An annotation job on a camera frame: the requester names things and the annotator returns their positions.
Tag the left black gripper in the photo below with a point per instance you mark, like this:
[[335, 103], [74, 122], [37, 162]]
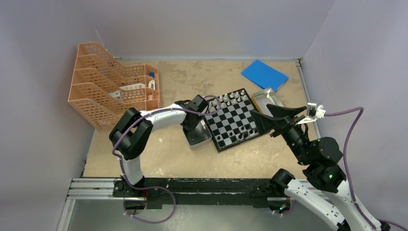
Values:
[[190, 127]]

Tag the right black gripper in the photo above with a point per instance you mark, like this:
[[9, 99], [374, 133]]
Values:
[[264, 123]]

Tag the white stapler in rack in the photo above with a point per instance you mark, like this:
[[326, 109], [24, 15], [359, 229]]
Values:
[[152, 84]]

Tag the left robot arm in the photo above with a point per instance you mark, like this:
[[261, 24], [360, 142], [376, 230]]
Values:
[[130, 135]]

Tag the black white chess board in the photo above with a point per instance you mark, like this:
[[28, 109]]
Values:
[[232, 119]]

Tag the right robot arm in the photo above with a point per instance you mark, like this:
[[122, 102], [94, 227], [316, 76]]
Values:
[[338, 205]]

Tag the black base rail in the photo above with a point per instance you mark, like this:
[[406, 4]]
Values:
[[258, 193]]

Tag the orange plastic file rack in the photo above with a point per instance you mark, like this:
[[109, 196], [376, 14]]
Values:
[[95, 91]]

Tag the blue notebook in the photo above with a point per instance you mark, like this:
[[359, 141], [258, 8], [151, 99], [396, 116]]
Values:
[[264, 75]]

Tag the white label box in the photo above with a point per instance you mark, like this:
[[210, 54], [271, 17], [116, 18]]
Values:
[[133, 86]]

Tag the silver metal tin tray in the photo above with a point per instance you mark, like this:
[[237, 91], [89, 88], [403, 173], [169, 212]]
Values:
[[199, 136]]

